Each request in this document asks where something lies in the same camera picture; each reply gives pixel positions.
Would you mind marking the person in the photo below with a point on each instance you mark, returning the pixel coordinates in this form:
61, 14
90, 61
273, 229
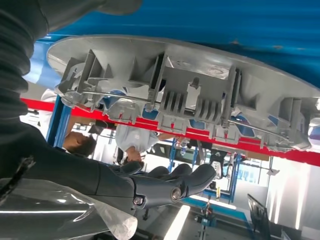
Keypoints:
135, 137
80, 144

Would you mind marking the black monitor screen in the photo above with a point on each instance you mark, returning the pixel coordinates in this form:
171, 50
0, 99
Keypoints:
258, 218

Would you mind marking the blue metal shelf rack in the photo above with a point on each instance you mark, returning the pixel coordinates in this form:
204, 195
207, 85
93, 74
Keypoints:
225, 20
233, 175

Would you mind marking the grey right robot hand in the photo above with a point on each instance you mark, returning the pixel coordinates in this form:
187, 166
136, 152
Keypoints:
75, 179

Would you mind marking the red barrier belt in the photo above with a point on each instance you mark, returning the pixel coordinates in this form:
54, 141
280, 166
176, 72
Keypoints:
275, 153

